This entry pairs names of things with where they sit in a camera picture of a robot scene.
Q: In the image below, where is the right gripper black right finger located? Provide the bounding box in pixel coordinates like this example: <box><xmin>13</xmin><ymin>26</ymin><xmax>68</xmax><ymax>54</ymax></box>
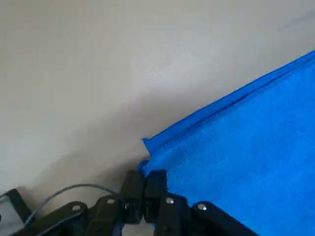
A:
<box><xmin>145</xmin><ymin>170</ymin><xmax>258</xmax><ymax>236</ymax></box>

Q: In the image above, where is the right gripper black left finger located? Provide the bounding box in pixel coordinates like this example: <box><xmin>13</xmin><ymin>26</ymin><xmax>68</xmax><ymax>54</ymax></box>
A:
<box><xmin>11</xmin><ymin>169</ymin><xmax>145</xmax><ymax>236</ymax></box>

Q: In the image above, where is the blue towel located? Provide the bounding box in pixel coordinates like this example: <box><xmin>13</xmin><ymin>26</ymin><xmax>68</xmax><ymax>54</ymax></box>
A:
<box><xmin>139</xmin><ymin>50</ymin><xmax>315</xmax><ymax>236</ymax></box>

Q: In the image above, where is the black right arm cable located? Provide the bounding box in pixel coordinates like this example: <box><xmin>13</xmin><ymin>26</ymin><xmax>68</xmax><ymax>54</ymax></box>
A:
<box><xmin>23</xmin><ymin>183</ymin><xmax>119</xmax><ymax>225</ymax></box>

